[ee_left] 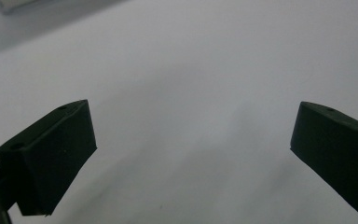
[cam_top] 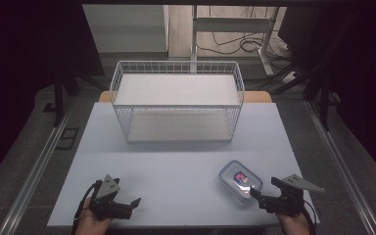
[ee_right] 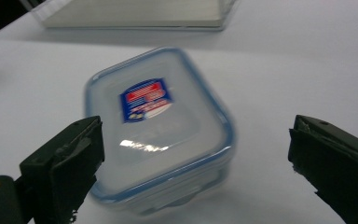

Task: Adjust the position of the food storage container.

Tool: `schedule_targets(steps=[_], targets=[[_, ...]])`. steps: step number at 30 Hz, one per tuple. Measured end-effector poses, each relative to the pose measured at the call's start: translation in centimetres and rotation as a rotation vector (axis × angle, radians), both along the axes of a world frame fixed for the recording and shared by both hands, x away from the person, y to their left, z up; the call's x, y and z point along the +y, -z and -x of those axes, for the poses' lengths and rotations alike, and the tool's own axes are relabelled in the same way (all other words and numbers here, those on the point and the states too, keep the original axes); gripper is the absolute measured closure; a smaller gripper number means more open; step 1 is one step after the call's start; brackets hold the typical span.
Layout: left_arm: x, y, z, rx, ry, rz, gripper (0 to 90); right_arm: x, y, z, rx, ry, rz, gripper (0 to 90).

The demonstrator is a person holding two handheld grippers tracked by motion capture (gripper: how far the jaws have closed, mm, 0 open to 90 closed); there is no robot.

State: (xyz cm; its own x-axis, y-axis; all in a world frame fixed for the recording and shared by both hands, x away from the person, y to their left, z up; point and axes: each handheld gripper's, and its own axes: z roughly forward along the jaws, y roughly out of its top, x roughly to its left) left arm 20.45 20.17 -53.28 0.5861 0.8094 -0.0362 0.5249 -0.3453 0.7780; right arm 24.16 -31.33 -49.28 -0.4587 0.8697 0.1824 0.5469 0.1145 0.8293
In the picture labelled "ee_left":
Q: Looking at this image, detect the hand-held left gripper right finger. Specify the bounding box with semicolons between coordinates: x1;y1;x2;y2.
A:
289;101;358;217

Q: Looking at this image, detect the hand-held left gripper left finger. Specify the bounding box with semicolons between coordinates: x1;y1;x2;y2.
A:
0;99;98;217

